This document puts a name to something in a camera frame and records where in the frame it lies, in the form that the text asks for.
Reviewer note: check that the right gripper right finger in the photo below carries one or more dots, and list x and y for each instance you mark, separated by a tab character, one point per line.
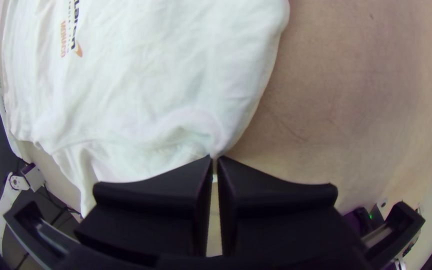
276	217

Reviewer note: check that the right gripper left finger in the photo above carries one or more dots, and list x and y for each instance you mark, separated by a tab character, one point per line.
156	213

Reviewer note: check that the white t-shirt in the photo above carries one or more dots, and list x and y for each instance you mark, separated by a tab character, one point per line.
144	93

